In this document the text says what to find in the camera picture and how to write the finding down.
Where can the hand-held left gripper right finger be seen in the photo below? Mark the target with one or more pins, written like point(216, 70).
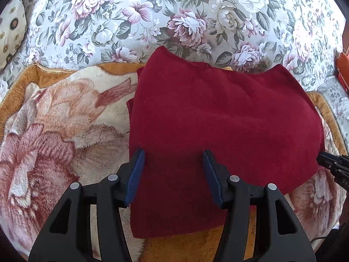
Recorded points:
point(212, 177)

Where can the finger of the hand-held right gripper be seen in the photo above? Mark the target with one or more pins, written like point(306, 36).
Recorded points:
point(342, 180)
point(331, 160)

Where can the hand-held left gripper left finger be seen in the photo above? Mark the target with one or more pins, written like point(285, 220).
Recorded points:
point(135, 177)

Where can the dark red sweater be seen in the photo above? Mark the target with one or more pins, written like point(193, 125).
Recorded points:
point(218, 114)

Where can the floral fleece blanket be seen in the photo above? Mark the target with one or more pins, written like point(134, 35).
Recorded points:
point(54, 142)

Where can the cream patterned cushion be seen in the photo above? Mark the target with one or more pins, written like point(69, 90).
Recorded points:
point(12, 30)

